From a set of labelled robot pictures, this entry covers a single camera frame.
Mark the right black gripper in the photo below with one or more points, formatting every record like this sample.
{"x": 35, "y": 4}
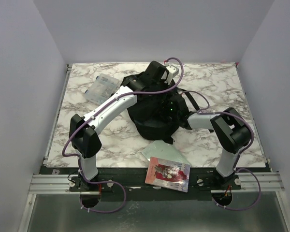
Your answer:
{"x": 166, "y": 103}

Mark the thin booklet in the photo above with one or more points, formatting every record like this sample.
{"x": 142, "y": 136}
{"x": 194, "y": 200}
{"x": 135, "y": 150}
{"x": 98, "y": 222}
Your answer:
{"x": 168, "y": 174}

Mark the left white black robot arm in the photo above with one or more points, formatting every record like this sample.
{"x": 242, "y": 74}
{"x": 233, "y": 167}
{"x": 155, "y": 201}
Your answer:
{"x": 84, "y": 131}

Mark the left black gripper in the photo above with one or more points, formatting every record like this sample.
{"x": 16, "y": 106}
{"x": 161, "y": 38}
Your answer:
{"x": 166, "y": 85}

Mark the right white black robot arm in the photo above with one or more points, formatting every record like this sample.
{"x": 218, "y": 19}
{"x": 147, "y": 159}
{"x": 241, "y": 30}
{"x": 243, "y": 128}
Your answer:
{"x": 232, "y": 131}

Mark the aluminium extrusion rail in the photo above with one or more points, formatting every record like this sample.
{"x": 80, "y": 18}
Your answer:
{"x": 69, "y": 184}

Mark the black student backpack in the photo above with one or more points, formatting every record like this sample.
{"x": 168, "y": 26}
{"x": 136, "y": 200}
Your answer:
{"x": 145, "y": 113}

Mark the clear plastic storage box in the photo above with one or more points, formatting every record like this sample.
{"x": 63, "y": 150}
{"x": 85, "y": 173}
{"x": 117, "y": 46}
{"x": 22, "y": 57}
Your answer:
{"x": 102, "y": 89}

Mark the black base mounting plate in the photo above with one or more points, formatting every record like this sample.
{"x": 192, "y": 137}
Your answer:
{"x": 131, "y": 186}

